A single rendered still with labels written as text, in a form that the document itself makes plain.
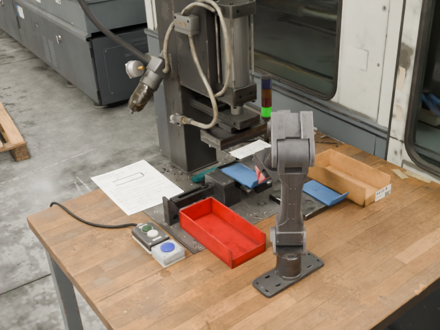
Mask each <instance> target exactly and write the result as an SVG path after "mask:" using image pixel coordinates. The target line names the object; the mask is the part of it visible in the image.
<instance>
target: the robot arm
mask: <svg viewBox="0 0 440 330"><path fill-rule="evenodd" d="M267 129H268V138H270V142H271V147H267V148H266V149H263V150H260V151H257V152H255V153H254V155H253V158H252V161H253V163H254V164H255V171H256V174H257V180H258V179H259V182H258V184H260V183H262V182H264V181H265V180H267V179H268V178H270V177H271V179H272V182H275V181H277V180H279V179H280V181H281V202H280V208H279V210H278V212H277V215H276V224H275V226H272V227H270V242H272V248H273V255H277V258H276V267H275V268H273V269H272V270H269V271H268V272H266V273H264V274H263V275H261V276H259V277H258V278H256V279H254V280H252V286H253V287H254V288H255V289H256V290H257V291H258V292H260V293H261V294H262V295H264V296H265V297H266V298H268V299H270V298H273V297H274V296H276V295H277V294H279V293H281V292H282V291H284V290H285V289H287V288H288V287H291V286H292V285H294V284H295V283H297V282H299V281H301V280H302V279H303V278H305V277H307V276H309V275H310V274H312V273H313V272H315V271H317V270H319V269H320V268H322V267H323V266H324V261H323V260H322V259H320V258H319V257H317V256H315V255H314V254H313V253H311V252H309V251H307V250H306V227H305V226H304V221H303V213H302V211H301V204H302V193H303V185H304V181H305V179H306V177H307V174H308V167H314V163H315V145H314V125H313V114H312V111H300V113H290V110H277V112H271V121H270V122H268V127H267Z"/></svg>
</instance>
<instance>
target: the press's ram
mask: <svg viewBox="0 0 440 330"><path fill-rule="evenodd" d="M215 100H216V104H217V110H218V118H217V119H219V120H221V121H220V122H219V123H218V124H216V125H215V126H214V127H212V128H210V129H205V128H203V129H201V130H200V136H201V140H202V141H203V142H205V143H207V144H208V145H209V146H210V147H211V148H213V147H214V148H216V149H217V150H219V151H223V150H225V149H228V148H230V147H233V146H235V145H238V144H240V143H243V142H245V141H248V140H251V139H253V138H256V137H258V136H261V135H263V134H266V122H264V121H261V120H260V114H258V113H256V112H254V111H251V110H249V109H246V108H245V107H243V105H244V103H243V104H241V105H239V106H238V107H237V109H233V108H232V107H231V105H229V104H227V103H225V102H223V101H222V102H218V100H217V98H215ZM189 101H190V105H191V106H193V107H195V108H197V109H199V110H201V111H203V112H205V113H207V114H209V115H211V116H213V107H212V103H211V99H210V98H208V97H206V96H204V95H202V94H200V95H197V96H194V97H190V98H189Z"/></svg>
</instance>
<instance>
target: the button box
mask: <svg viewBox="0 0 440 330"><path fill-rule="evenodd" d="M53 204H56V205H59V207H61V208H62V209H64V210H65V211H66V212H67V213H68V214H70V215H71V216H73V217H74V218H76V219H78V220H79V221H81V222H83V223H86V224H88V225H92V226H95V227H103V228H111V229H116V228H122V227H129V226H135V227H134V228H132V229H131V231H132V235H133V236H132V237H133V239H134V240H136V241H137V242H138V243H139V244H140V245H141V246H142V247H143V248H144V249H145V250H146V251H147V252H148V253H150V254H152V251H151V248H152V247H153V246H156V245H158V244H160V243H162V242H165V241H167V240H169V239H170V237H169V236H168V235H167V234H166V233H165V232H164V231H163V230H161V229H160V228H159V227H158V226H156V225H155V224H154V223H153V222H152V221H148V222H146V223H144V224H143V223H140V224H136V223H127V224H123V225H101V224H96V223H91V222H89V221H85V220H84V219H81V218H80V217H78V216H76V215H75V214H74V213H72V212H71V211H69V210H68V209H67V208H66V207H65V206H63V205H61V204H60V203H58V202H51V204H50V207H52V206H53ZM144 225H150V226H152V230H157V232H158V235H157V236H155V237H149V236H148V235H147V233H148V232H143V231H142V227H143V226H144Z"/></svg>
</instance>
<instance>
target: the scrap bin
mask: <svg viewBox="0 0 440 330"><path fill-rule="evenodd" d="M179 221H180V227H181V228H182V229H183V230H184V231H185V232H187V233H188V234H189V235H191V236H192V237H193V238H194V239H195V240H196V241H198V242H199V243H200V244H202V245H203V246H204V247H205V248H206V249H207V250H209V251H210V252H211V253H213V254H214V255H215V256H216V257H217V258H218V259H220V260H221V261H223V262H224V263H225V264H226V265H227V266H228V267H230V268H231V269H234V268H236V267H238V266H240V265H241V264H243V263H245V262H247V261H249V260H250V259H252V258H254V257H256V256H258V255H260V254H262V253H264V252H265V251H266V234H265V233H264V232H263V231H261V230H260V229H258V228H257V227H255V226H254V225H252V224H251V223H250V222H248V221H246V220H245V219H244V218H243V217H241V216H239V215H238V214H237V213H235V212H233V211H232V210H231V209H229V208H228V207H226V206H225V205H223V204H222V203H220V202H219V201H218V200H216V199H215V198H213V197H212V196H211V197H209V198H207V199H205V200H202V201H200V202H197V203H195V204H193V205H191V206H189V207H186V208H184V209H182V210H179Z"/></svg>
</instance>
